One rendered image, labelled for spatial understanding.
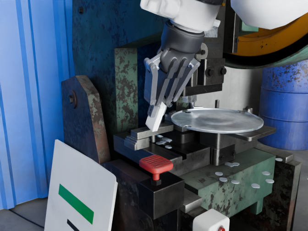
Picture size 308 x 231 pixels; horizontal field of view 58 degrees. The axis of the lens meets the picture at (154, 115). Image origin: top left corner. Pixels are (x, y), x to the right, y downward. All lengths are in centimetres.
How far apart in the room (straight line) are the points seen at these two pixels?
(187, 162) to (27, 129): 129
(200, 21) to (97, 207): 80
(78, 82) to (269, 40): 75
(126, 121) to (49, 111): 96
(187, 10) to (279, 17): 15
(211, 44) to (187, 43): 44
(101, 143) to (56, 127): 94
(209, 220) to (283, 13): 47
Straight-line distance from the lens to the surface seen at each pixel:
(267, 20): 41
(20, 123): 191
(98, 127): 107
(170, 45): 51
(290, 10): 41
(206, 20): 50
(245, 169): 93
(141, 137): 88
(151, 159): 66
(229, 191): 90
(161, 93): 56
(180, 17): 49
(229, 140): 92
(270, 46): 119
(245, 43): 125
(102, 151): 108
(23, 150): 196
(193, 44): 51
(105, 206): 105
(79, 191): 120
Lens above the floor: 102
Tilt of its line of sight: 14 degrees down
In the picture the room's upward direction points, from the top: straight up
